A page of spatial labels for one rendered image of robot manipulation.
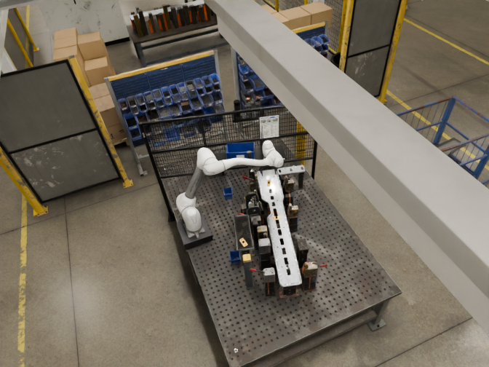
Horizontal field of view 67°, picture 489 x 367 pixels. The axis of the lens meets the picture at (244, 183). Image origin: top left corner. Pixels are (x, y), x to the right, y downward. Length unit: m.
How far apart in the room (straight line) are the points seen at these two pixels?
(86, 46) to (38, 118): 2.77
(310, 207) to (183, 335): 1.87
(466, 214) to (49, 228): 5.30
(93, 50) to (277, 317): 5.70
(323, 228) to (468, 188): 3.25
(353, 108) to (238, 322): 2.76
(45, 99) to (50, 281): 2.11
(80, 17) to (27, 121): 4.91
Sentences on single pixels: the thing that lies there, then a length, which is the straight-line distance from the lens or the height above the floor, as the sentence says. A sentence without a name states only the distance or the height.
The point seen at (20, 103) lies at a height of 1.63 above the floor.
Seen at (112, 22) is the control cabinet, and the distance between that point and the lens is 9.59.
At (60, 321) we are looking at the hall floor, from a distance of 4.71.
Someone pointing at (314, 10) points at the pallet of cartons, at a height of 1.35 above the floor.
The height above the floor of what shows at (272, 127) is 1.30.
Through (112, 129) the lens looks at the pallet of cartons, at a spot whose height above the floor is 0.39.
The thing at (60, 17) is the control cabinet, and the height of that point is 0.84.
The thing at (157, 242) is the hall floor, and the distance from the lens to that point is 4.83.
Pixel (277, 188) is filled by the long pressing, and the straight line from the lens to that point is 3.78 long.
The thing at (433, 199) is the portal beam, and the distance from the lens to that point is 0.63.
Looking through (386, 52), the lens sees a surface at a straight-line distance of 6.42.
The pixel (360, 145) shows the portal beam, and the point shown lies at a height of 3.32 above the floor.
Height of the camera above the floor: 3.77
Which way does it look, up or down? 46 degrees down
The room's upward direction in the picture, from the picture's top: 6 degrees counter-clockwise
